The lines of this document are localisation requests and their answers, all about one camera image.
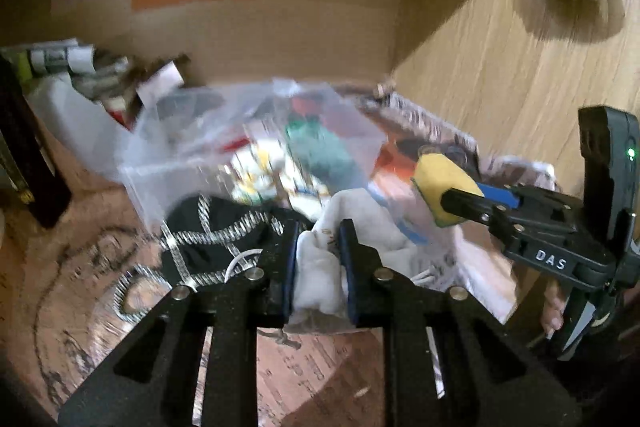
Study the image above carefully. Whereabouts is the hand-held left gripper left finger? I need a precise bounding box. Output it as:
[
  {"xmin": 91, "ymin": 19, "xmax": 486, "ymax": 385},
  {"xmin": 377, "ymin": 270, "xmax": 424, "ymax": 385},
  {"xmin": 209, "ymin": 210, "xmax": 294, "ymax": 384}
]
[{"xmin": 59, "ymin": 226, "xmax": 301, "ymax": 427}]

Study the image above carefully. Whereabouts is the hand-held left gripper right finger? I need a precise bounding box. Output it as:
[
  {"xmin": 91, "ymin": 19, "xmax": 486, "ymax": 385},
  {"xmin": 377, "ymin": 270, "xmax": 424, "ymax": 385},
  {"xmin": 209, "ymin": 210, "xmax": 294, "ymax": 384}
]
[{"xmin": 339, "ymin": 219, "xmax": 582, "ymax": 427}]

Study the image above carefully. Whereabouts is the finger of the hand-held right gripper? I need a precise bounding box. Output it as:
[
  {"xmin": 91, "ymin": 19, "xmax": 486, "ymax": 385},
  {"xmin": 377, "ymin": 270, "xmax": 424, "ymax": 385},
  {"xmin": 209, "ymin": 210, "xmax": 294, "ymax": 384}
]
[
  {"xmin": 476, "ymin": 182, "xmax": 523, "ymax": 208},
  {"xmin": 440, "ymin": 188, "xmax": 506, "ymax": 228}
]

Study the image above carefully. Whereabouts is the white cloth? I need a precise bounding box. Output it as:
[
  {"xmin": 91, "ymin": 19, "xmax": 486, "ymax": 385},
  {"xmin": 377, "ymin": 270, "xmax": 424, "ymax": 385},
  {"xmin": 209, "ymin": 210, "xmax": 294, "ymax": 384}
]
[{"xmin": 291, "ymin": 189, "xmax": 426, "ymax": 335}]

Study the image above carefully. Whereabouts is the yellow sponge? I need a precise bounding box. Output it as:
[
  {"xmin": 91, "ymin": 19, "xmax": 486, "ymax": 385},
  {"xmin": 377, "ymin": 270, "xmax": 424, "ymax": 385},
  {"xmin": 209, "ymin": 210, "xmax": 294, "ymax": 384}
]
[{"xmin": 411, "ymin": 153, "xmax": 485, "ymax": 228}]

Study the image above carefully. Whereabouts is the person's right hand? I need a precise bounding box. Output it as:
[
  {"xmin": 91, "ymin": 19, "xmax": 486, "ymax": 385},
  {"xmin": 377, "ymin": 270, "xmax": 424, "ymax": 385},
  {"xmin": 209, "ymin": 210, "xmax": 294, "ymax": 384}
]
[{"xmin": 541, "ymin": 279, "xmax": 570, "ymax": 339}]

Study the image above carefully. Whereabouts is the printed patterned cloth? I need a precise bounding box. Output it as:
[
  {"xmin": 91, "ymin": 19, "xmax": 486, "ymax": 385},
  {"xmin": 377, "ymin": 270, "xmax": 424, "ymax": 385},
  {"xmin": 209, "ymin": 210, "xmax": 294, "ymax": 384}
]
[{"xmin": 350, "ymin": 82, "xmax": 558, "ymax": 198}]

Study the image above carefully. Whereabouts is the green cloth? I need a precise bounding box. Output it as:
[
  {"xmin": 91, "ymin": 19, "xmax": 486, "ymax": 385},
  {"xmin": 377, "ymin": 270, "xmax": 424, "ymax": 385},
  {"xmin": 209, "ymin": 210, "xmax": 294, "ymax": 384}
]
[{"xmin": 285, "ymin": 119, "xmax": 361, "ymax": 195}]

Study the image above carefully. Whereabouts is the clear plastic bag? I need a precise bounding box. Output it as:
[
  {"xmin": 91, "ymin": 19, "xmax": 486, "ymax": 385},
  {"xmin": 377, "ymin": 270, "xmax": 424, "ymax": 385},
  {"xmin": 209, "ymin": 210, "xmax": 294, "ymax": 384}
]
[{"xmin": 117, "ymin": 77, "xmax": 458, "ymax": 288}]

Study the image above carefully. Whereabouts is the white plastic container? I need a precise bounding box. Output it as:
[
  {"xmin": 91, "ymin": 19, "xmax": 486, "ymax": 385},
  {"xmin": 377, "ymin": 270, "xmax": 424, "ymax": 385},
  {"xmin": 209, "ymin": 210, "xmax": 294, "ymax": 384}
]
[{"xmin": 27, "ymin": 74, "xmax": 133, "ymax": 182}]

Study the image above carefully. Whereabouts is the pile of papers and packets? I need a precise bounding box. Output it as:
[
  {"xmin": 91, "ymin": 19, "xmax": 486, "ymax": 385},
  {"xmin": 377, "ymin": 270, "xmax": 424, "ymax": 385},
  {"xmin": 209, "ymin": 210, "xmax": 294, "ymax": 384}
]
[{"xmin": 0, "ymin": 38, "xmax": 193, "ymax": 128}]

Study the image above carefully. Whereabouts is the dark upright object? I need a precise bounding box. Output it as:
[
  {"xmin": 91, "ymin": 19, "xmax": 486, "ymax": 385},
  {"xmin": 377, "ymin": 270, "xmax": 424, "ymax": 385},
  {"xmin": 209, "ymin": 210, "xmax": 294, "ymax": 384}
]
[{"xmin": 0, "ymin": 54, "xmax": 73, "ymax": 230}]

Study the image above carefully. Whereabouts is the white cable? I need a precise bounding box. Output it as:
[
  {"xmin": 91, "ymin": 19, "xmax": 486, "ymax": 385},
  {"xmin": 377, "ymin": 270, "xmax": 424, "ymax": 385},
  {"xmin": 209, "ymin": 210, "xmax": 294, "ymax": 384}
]
[{"xmin": 222, "ymin": 248, "xmax": 266, "ymax": 283}]

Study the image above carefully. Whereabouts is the black cloth with silver rope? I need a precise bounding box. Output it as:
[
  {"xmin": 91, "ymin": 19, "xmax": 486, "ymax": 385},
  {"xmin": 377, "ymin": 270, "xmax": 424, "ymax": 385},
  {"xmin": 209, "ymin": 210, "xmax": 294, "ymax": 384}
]
[{"xmin": 114, "ymin": 194, "xmax": 296, "ymax": 323}]

